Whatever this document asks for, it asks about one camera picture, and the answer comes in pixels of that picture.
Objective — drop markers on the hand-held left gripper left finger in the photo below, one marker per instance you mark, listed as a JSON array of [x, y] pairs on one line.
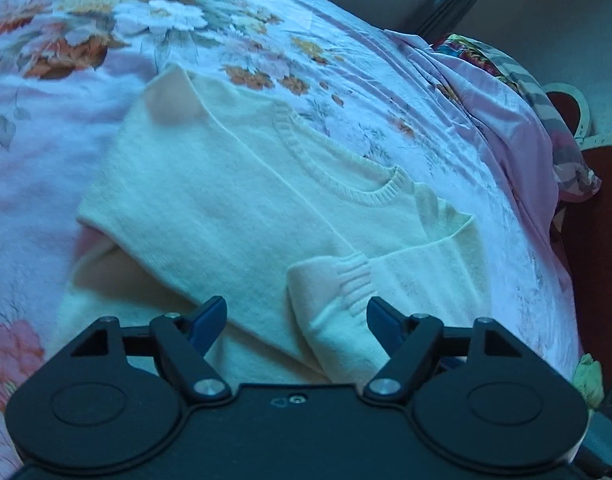
[[212, 317]]

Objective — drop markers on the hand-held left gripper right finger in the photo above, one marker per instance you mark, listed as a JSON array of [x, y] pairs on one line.
[[382, 322]]

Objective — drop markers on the cream knitted sweater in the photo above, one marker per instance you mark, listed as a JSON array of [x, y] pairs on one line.
[[211, 200]]

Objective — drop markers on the pale green cloth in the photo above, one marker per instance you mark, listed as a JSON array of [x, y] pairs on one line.
[[588, 375]]

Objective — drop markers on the pink cloth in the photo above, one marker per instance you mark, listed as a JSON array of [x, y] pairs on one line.
[[495, 125]]

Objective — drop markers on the brown headboard with white trim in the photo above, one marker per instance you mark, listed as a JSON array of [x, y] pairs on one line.
[[605, 235]]

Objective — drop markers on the striped floral pillow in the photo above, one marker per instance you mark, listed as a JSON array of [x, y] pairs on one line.
[[560, 150]]

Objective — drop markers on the floral bed sheet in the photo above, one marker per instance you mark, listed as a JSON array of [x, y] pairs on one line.
[[336, 75]]

